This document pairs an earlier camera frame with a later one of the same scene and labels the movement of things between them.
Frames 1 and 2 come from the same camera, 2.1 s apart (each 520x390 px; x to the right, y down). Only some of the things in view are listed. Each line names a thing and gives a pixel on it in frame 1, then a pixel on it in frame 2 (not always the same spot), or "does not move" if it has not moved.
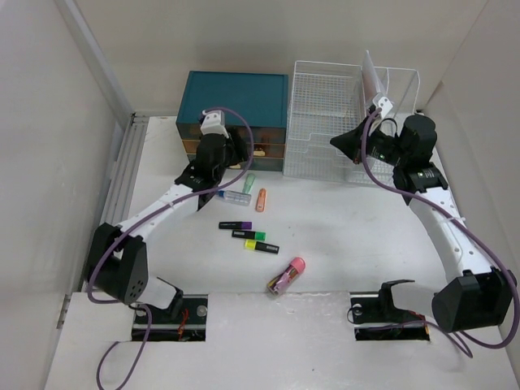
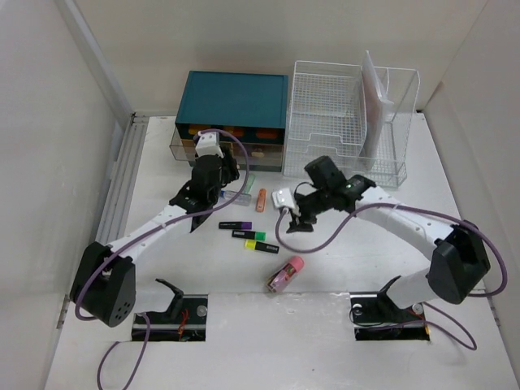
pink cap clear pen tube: (287, 275) does not move
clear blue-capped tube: (237, 198) does not move
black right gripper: (351, 142) to (302, 226)
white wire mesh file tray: (327, 101) does not move
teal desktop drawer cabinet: (262, 98) does not move
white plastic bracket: (386, 105) to (283, 197)
